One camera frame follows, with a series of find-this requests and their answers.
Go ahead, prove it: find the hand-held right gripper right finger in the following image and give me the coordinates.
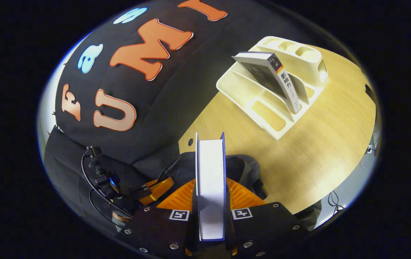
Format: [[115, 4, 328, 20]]
[[224, 178, 307, 258]]

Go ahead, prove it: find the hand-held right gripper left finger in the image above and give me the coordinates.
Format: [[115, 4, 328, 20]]
[[117, 179, 200, 258]]

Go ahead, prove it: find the blue book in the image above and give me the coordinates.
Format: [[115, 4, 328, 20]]
[[195, 132, 226, 241]]

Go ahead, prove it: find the grey schoolbag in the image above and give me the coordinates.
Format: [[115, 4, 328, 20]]
[[157, 153, 265, 202]]

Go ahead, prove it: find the grey book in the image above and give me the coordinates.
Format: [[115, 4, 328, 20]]
[[232, 51, 302, 114]]

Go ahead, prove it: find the white plastic bookshelf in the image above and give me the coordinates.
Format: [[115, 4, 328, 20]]
[[216, 36, 329, 141]]

